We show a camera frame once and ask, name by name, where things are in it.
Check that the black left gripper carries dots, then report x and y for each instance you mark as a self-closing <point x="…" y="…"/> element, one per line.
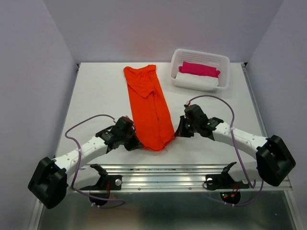
<point x="133" y="145"/>

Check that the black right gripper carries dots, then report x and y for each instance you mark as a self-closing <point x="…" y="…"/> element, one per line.
<point x="180" y="131"/>

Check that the orange t shirt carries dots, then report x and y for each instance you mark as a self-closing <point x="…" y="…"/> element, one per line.
<point x="149" y="109"/>

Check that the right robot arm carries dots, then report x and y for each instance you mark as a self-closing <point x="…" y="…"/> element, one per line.
<point x="272" y="159"/>

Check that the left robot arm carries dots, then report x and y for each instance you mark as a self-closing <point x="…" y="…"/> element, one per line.
<point x="54" y="178"/>

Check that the white rolled t shirt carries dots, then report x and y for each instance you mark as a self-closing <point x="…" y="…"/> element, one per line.
<point x="207" y="80"/>

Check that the pink rolled t shirt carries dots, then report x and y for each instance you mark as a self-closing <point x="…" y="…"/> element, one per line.
<point x="199" y="69"/>

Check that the white plastic basket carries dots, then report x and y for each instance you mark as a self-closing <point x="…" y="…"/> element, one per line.
<point x="222" y="63"/>

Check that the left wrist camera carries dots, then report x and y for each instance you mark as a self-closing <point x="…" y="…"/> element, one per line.
<point x="124" y="124"/>

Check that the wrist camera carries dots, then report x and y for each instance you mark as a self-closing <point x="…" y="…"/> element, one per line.
<point x="195" y="114"/>
<point x="124" y="124"/>

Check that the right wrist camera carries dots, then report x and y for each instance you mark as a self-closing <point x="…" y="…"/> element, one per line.
<point x="195" y="114"/>

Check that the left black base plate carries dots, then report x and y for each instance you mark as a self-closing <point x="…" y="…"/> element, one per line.
<point x="104" y="183"/>

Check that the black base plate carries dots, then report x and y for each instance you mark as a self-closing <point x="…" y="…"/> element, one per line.
<point x="104" y="183"/>
<point x="222" y="181"/>

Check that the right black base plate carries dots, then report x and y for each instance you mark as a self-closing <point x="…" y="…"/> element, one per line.
<point x="222" y="181"/>

